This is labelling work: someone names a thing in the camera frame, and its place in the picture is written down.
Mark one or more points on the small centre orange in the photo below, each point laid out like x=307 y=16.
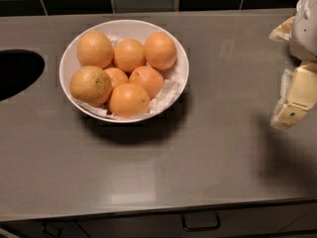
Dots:
x=117 y=76

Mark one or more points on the white ceramic bowl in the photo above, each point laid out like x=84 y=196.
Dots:
x=175 y=78

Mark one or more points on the white paper towel lining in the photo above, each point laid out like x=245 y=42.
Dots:
x=124 y=78

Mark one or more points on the black sink basin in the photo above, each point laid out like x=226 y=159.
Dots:
x=19 y=69

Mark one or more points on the black drawer handle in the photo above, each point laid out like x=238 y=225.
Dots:
x=200 y=221

